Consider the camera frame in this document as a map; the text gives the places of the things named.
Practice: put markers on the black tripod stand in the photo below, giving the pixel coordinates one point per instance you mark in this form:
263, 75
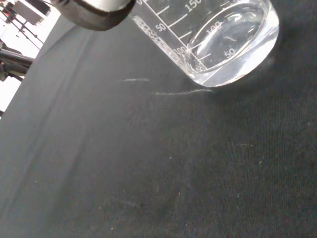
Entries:
15, 58

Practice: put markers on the black bench cloth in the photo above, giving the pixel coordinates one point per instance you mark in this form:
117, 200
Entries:
148, 161

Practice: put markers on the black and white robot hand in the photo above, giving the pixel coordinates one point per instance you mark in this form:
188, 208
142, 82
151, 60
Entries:
99, 19

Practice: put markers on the grey metal box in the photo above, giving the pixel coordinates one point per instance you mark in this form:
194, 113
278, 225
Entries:
27, 12

